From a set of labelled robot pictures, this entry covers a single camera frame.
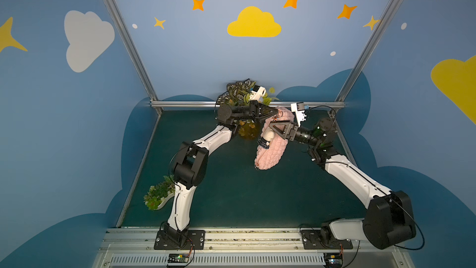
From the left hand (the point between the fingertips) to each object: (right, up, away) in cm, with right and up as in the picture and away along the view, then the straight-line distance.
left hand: (277, 111), depth 67 cm
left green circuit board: (-38, -58, +5) cm, 69 cm away
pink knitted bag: (-2, -20, +12) cm, 23 cm away
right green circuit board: (+23, -59, +5) cm, 63 cm away
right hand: (-1, -5, +4) cm, 6 cm away
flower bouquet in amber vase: (-15, +12, +32) cm, 37 cm away
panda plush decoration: (-3, -9, +3) cm, 10 cm away
